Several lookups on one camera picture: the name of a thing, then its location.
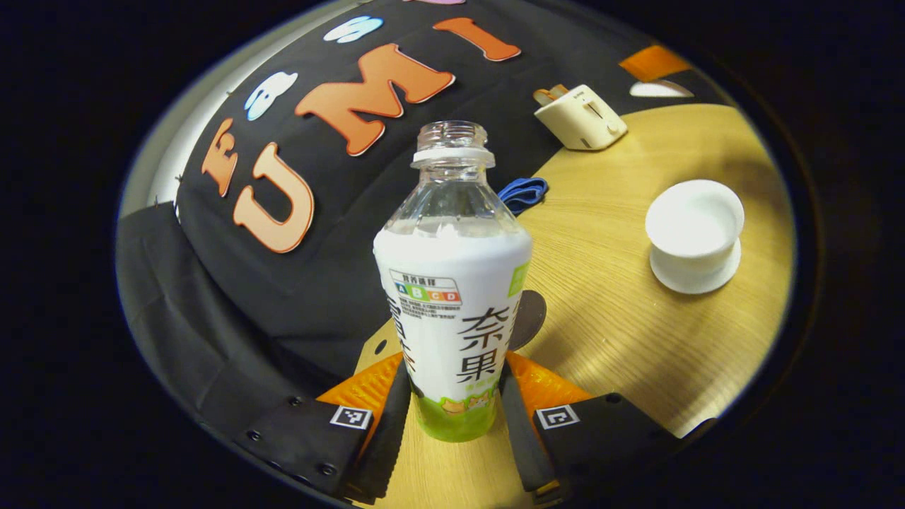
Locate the white teacup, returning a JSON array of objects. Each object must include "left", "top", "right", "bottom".
[{"left": 645, "top": 179, "right": 745, "bottom": 275}]

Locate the cream toaster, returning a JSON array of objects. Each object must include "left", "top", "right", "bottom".
[{"left": 534, "top": 84, "right": 629, "bottom": 151}]

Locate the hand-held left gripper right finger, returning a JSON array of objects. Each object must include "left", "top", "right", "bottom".
[{"left": 498, "top": 351, "right": 683, "bottom": 504}]

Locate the white saucer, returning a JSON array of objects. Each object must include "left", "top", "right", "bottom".
[{"left": 649, "top": 237, "right": 742, "bottom": 296}]

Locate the blue folded towel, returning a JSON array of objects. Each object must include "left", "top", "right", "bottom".
[{"left": 496, "top": 177, "right": 549, "bottom": 216}]

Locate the dark round coaster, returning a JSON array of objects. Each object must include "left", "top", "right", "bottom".
[{"left": 508, "top": 290, "right": 547, "bottom": 352}]

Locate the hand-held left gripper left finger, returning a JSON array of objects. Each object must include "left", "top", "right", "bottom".
[{"left": 233, "top": 351, "right": 412, "bottom": 504}]

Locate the white green water bottle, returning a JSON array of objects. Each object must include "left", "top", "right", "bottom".
[{"left": 373, "top": 120, "right": 534, "bottom": 443}]

